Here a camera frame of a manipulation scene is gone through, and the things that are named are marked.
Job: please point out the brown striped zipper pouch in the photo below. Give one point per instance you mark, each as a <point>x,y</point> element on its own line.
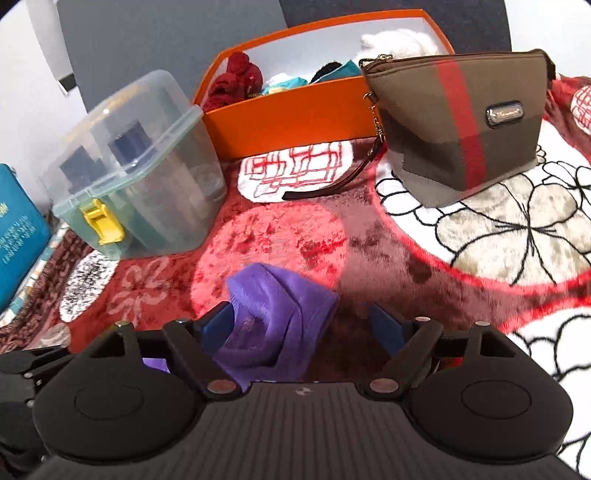
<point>438,124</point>

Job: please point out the teal cushion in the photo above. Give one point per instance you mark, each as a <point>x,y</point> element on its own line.
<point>21,235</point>

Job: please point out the teal cloth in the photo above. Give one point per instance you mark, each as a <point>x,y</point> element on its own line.
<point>346,69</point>

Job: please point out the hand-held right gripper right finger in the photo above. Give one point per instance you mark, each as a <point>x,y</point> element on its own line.
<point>383,325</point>

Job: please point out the orange cardboard box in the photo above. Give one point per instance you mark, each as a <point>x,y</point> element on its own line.
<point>295,115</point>

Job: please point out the purple cloth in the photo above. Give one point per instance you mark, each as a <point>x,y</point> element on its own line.
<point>277,314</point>

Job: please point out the black cap bottle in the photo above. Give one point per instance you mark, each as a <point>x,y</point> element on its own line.
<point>78,168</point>

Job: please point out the navy cap bottle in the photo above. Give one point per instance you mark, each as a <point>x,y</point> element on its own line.
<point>131,138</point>

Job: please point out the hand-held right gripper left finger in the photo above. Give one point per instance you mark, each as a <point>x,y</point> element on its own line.
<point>217,325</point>

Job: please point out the dark red knitted cloth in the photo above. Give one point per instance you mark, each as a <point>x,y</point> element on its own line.
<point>233,78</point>

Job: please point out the white plush toy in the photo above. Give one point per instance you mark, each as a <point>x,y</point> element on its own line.
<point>401,41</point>

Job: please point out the black cloth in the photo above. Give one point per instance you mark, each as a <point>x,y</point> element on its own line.
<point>325,71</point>

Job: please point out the clear plastic storage box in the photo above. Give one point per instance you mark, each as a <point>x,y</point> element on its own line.
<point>161,194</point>

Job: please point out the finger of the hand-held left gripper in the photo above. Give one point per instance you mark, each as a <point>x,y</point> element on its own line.
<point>32,362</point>

